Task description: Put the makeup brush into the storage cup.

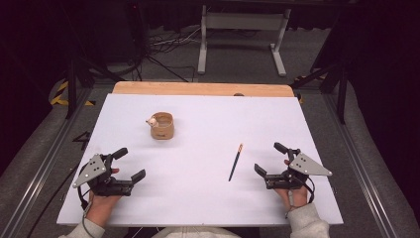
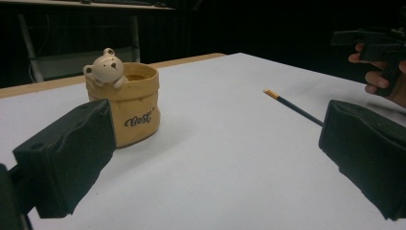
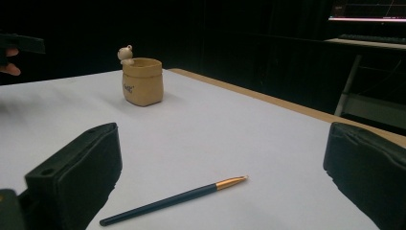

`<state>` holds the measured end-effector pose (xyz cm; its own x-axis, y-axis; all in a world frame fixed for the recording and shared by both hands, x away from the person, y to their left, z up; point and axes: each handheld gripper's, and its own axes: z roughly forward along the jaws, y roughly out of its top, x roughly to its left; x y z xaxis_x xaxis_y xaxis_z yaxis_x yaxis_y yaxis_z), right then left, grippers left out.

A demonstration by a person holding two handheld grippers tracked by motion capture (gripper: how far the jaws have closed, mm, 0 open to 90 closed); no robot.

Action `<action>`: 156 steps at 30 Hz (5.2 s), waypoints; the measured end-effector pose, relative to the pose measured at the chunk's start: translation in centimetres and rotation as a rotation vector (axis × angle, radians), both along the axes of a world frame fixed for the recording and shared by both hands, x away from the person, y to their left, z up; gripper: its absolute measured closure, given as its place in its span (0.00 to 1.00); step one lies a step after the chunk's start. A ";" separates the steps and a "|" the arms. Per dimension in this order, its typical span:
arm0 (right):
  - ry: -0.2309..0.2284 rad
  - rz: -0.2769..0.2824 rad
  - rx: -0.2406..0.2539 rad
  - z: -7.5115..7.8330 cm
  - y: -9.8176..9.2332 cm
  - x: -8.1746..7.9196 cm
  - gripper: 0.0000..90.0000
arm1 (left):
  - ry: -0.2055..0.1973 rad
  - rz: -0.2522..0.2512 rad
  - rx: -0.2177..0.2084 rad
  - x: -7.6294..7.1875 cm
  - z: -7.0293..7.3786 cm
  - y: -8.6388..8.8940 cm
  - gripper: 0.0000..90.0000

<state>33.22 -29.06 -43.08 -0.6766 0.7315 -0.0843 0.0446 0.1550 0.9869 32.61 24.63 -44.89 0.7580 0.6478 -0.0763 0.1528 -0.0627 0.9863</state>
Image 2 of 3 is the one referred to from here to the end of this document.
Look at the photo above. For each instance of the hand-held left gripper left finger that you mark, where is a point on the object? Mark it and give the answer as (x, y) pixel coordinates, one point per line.
(63, 159)

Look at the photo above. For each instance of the dark pen with gold tip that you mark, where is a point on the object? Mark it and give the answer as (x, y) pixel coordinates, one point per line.
(292, 106)

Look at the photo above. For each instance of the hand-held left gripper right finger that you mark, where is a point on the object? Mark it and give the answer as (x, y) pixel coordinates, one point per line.
(367, 153)

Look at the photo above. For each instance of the metal frame table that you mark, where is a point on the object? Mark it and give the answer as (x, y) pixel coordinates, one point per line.
(83, 38)

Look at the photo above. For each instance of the yellow bear pen holder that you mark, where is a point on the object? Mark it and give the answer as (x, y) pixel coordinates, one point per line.
(134, 105)

